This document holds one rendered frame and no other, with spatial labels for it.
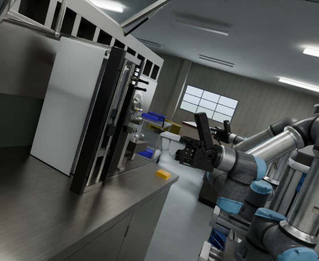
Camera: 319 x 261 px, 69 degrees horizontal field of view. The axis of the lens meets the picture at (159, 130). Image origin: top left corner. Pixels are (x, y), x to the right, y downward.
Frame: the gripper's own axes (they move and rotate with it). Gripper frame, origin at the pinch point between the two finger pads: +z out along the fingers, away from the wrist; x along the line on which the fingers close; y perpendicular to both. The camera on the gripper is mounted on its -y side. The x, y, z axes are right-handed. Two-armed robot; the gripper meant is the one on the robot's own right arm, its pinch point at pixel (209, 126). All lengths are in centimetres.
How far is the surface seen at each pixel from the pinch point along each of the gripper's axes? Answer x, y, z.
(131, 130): -84, 0, -11
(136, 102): -81, -14, -6
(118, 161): -87, 18, -8
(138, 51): -50, -42, 44
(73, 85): -115, -18, -7
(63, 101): -117, -11, -4
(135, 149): -71, 15, -1
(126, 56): -108, -34, -30
